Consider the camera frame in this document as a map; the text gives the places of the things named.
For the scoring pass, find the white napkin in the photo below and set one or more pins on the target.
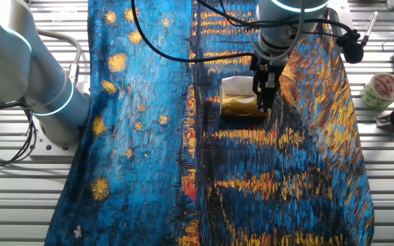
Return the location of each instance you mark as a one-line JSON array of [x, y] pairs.
[[236, 85]]

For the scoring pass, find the gold tissue pack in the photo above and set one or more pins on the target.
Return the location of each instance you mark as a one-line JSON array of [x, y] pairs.
[[238, 107]]

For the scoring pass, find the silver black pen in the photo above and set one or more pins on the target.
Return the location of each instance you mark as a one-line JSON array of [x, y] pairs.
[[369, 29]]

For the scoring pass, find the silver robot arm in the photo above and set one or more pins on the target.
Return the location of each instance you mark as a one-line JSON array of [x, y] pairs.
[[9, 61]]

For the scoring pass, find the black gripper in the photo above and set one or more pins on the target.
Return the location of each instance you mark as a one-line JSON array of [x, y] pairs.
[[269, 66]]

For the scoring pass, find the clear tape roll red print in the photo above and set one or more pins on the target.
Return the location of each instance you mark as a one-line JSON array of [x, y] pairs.
[[366, 95]]

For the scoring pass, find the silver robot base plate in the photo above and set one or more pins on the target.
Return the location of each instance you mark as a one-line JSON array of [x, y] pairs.
[[51, 150]]

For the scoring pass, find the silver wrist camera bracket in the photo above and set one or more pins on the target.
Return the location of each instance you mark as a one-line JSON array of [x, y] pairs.
[[335, 20]]

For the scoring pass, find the small white scrap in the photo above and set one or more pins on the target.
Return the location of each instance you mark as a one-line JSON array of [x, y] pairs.
[[77, 231]]

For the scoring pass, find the starry night painted tablecloth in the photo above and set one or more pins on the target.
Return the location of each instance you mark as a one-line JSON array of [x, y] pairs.
[[149, 153]]

